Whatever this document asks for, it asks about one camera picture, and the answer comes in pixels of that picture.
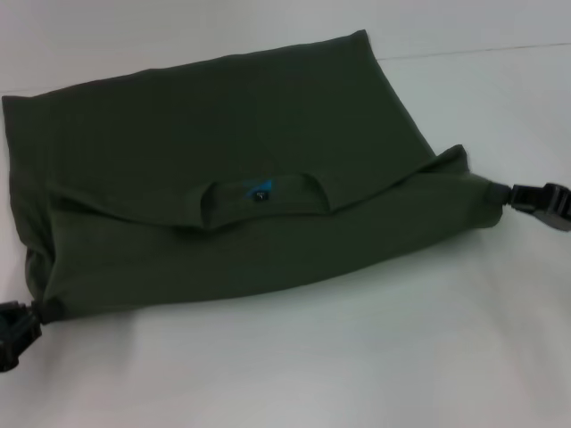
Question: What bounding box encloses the dark green FREE t-shirt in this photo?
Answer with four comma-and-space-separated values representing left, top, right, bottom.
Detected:
1, 29, 512, 325

